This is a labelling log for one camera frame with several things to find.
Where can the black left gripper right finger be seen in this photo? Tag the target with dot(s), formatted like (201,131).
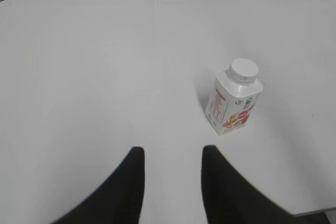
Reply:
(229,198)

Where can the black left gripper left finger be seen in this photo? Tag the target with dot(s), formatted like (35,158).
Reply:
(118,199)

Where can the white yogurt drink bottle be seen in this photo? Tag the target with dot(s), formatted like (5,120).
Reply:
(230,103)

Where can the white round bottle cap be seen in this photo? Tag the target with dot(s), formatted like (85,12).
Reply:
(243,71)

